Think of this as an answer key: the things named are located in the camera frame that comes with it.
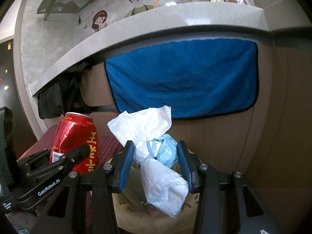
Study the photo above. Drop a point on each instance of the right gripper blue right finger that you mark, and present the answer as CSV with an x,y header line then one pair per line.
x,y
188,162

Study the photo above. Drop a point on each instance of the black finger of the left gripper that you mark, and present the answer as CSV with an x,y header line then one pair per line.
x,y
65,161

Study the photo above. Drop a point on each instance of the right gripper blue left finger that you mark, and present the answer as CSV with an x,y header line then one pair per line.
x,y
122,163

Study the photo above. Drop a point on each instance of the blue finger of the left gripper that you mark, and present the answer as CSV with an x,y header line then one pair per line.
x,y
35,160

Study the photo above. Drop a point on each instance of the tall red drink can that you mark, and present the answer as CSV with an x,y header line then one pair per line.
x,y
75,130

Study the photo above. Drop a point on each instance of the white blue mask tissue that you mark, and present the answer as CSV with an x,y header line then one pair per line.
x,y
155,153

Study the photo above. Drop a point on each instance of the black hanging cloth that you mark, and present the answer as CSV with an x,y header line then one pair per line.
x,y
62,94

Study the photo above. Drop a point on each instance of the black refrigerator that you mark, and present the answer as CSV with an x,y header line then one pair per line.
x,y
23,136

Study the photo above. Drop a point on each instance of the blue hanging towel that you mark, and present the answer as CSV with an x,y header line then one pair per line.
x,y
196,78

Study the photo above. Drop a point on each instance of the round wooden rimmed lid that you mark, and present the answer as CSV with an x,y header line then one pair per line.
x,y
168,3

